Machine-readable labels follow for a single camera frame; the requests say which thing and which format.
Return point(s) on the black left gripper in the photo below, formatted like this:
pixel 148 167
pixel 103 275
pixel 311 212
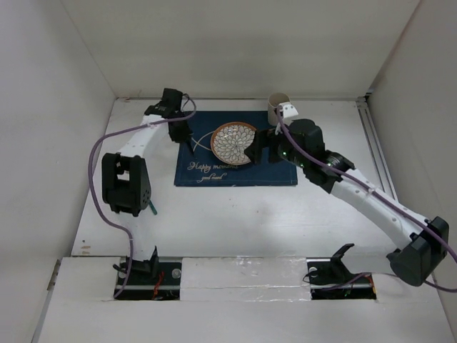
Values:
pixel 182 137

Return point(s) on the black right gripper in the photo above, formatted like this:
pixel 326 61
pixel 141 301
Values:
pixel 260 141

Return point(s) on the floral ceramic plate orange rim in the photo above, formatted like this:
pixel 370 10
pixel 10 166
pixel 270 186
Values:
pixel 229 141

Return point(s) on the black table knife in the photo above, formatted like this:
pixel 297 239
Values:
pixel 189 145

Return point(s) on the beige paper cup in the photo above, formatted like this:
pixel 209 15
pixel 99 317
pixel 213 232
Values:
pixel 273 101

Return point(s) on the blue cloth placemat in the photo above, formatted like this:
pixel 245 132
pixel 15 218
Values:
pixel 198 166

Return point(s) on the fork with teal handle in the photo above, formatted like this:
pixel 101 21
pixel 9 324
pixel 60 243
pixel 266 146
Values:
pixel 153 208

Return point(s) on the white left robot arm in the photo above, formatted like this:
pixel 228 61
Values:
pixel 125 181

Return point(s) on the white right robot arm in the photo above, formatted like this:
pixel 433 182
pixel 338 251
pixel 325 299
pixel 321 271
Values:
pixel 421 244

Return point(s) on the white foam front board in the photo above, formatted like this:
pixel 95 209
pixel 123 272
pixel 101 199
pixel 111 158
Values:
pixel 236 300

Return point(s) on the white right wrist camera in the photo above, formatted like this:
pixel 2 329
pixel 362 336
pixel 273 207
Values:
pixel 286 110

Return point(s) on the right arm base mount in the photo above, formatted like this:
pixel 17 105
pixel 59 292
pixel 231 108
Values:
pixel 330 279

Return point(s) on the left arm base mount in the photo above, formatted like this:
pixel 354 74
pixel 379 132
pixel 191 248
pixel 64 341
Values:
pixel 165 285

